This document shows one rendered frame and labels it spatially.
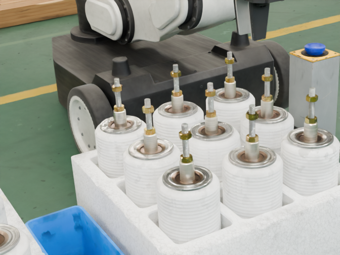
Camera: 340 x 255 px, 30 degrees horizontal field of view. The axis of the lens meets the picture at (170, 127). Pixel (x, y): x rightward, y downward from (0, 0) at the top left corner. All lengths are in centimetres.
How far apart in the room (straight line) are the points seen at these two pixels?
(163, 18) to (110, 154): 43
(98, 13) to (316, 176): 92
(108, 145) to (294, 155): 32
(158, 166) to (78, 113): 58
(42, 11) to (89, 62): 121
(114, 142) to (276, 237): 32
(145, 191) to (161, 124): 18
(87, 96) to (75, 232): 39
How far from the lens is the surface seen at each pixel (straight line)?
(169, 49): 182
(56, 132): 177
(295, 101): 131
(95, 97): 146
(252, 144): 99
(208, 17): 141
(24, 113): 192
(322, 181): 106
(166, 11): 143
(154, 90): 149
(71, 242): 120
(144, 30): 165
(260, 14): 90
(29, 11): 292
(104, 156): 113
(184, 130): 91
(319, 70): 126
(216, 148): 106
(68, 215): 117
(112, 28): 171
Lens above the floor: 72
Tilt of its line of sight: 25 degrees down
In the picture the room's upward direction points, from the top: 4 degrees counter-clockwise
